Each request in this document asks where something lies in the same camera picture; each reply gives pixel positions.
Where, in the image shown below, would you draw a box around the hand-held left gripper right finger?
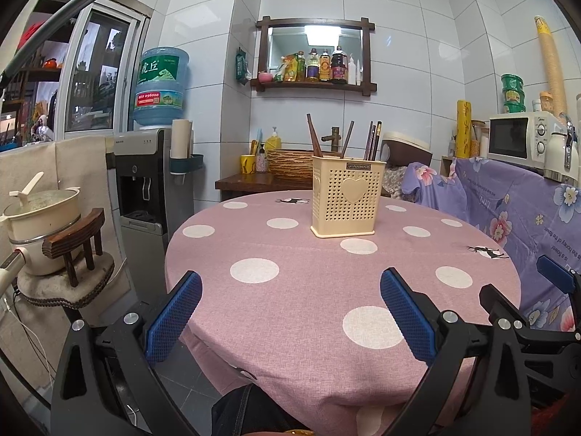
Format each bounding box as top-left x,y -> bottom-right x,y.
380,267 -> 539,436

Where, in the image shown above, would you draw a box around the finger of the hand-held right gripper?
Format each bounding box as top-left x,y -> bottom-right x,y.
479,283 -> 581,351
536,255 -> 581,298

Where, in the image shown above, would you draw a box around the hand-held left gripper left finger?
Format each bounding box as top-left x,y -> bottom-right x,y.
50,270 -> 203,436

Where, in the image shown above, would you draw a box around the cream plastic utensil holder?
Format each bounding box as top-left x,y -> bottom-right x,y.
311,155 -> 388,239

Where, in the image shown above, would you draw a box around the long brown wooden chopstick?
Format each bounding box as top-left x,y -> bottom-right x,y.
340,121 -> 355,158

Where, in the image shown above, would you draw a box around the purple floral cloth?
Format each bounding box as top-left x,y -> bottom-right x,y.
402,157 -> 581,332

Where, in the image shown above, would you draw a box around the pink polka dot tablecloth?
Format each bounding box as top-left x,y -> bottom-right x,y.
164,190 -> 523,436

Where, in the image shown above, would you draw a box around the grey water dispenser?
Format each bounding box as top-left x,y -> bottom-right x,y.
113,128 -> 182,278

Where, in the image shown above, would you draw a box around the person's dark trouser leg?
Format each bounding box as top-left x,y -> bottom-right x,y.
211,383 -> 296,436

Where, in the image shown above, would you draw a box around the grey round seat cushion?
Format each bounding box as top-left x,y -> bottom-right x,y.
17,252 -> 116,310

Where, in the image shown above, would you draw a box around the white electric kettle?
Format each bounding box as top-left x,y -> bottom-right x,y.
544,116 -> 581,183

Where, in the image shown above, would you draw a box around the small wooden chair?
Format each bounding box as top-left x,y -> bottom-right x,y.
42,208 -> 106,288

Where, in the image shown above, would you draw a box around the patterned grey cloth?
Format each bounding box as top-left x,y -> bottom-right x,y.
382,166 -> 409,199

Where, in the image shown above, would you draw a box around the white microwave oven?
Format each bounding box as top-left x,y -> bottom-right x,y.
488,111 -> 553,165

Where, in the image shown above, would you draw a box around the dark wooden counter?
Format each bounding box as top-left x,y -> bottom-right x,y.
215,173 -> 315,201

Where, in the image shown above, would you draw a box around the glass storage jar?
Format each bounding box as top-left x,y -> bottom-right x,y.
471,120 -> 487,158

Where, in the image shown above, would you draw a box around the cream cooking pot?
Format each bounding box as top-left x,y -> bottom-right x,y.
0,186 -> 83,276

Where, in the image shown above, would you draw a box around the brown and white rice cooker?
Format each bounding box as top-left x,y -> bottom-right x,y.
382,131 -> 432,167

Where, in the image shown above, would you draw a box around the yellow foil roll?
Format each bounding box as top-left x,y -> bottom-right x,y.
456,99 -> 473,160

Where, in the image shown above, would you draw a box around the green noodle cups stack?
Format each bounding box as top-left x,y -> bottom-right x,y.
500,73 -> 527,114

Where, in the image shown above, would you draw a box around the woven wicker basin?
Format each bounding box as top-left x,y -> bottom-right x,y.
267,148 -> 328,181

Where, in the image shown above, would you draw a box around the beige cloth cover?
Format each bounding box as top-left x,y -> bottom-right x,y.
0,136 -> 119,255

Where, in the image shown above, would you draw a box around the bamboo faucet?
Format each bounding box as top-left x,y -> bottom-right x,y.
321,127 -> 342,153

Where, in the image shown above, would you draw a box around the cream ladle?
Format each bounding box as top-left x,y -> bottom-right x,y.
9,171 -> 45,206

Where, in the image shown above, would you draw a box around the tall beige mat roll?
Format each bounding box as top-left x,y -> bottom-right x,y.
534,15 -> 569,120

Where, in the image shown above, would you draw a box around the blue water bottle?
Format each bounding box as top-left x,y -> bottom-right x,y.
133,46 -> 190,129

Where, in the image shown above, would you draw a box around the sliding glass window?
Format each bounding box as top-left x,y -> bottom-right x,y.
64,2 -> 151,136

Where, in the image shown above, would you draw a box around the dark soy sauce bottle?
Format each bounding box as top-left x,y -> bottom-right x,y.
330,46 -> 348,84

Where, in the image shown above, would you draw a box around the yellow oil bottle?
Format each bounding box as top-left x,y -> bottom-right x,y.
305,48 -> 320,82

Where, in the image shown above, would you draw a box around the yellow green seasoning packets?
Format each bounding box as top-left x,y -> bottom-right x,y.
273,51 -> 307,83

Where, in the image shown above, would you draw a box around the grey wall rack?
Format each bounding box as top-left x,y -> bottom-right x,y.
168,154 -> 205,176

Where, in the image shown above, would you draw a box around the wooden wall shelf with mirror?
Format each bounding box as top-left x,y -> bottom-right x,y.
251,17 -> 378,97

